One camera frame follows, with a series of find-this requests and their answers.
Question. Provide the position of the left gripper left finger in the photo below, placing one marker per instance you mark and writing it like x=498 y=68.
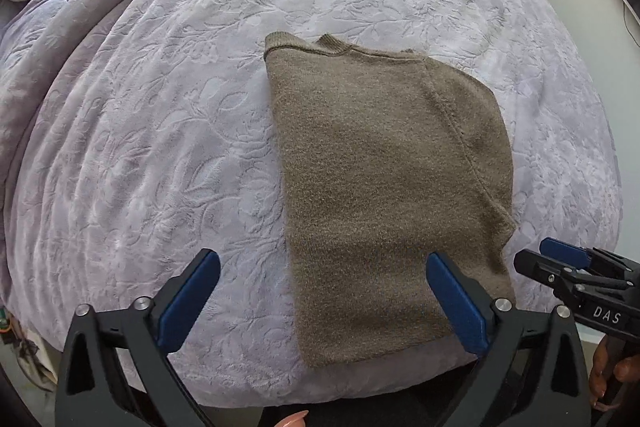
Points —
x=115 y=369

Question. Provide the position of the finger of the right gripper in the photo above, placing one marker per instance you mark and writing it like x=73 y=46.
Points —
x=576 y=257
x=561 y=278

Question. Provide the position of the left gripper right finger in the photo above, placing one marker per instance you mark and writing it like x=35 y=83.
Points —
x=531 y=369

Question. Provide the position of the brown knit sweater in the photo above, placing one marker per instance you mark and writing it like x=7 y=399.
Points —
x=386 y=157

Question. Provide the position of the right hand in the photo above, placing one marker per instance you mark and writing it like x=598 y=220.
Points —
x=609 y=366

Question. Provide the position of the left hand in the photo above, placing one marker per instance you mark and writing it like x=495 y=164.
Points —
x=293 y=420

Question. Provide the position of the lavender embossed bedspread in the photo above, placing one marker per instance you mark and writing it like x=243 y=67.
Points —
x=134 y=133

